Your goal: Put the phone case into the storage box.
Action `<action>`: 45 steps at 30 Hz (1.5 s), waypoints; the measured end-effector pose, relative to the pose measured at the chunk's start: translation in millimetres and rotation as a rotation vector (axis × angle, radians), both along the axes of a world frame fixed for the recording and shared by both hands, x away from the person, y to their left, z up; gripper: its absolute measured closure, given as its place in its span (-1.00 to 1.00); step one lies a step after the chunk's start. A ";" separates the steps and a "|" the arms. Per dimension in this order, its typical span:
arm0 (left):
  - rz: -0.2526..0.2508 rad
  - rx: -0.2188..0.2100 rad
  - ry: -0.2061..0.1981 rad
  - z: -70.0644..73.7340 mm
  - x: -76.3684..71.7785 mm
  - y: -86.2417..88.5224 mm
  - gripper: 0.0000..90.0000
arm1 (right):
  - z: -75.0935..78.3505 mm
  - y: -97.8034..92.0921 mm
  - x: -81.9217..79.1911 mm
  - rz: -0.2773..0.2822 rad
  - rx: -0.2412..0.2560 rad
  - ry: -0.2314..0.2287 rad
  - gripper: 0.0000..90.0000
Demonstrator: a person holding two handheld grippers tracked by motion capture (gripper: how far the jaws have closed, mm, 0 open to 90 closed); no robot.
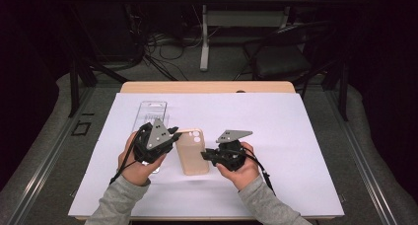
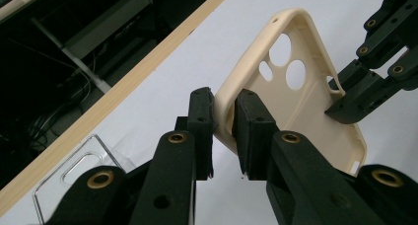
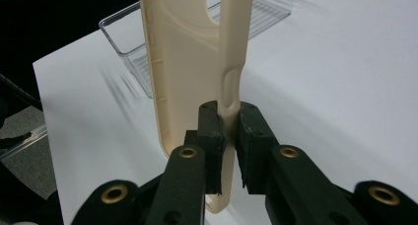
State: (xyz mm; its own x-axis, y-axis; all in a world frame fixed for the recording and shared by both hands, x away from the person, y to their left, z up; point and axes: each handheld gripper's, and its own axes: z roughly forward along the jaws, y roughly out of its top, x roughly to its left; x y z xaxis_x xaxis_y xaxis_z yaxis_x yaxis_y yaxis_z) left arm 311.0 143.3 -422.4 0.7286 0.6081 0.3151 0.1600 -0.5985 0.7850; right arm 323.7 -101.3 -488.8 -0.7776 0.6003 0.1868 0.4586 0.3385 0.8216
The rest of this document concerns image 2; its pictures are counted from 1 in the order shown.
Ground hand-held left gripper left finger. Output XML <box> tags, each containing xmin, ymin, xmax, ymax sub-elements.
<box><xmin>129</xmin><ymin>86</ymin><xmax>219</xmax><ymax>225</ymax></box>

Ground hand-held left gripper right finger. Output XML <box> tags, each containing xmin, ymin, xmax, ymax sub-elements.
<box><xmin>232</xmin><ymin>89</ymin><xmax>385</xmax><ymax>225</ymax></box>

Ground beige phone case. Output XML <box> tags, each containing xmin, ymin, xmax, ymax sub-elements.
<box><xmin>213</xmin><ymin>7</ymin><xmax>368</xmax><ymax>178</ymax></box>

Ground clear plastic packaging tray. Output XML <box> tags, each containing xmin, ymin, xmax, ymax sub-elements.
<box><xmin>32</xmin><ymin>134</ymin><xmax>136</xmax><ymax>225</ymax></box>

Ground wooden table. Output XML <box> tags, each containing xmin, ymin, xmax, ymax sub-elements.
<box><xmin>0</xmin><ymin>0</ymin><xmax>239</xmax><ymax>218</ymax></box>

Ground black cable bundle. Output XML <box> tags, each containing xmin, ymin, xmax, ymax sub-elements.
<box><xmin>26</xmin><ymin>73</ymin><xmax>97</xmax><ymax>150</ymax></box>

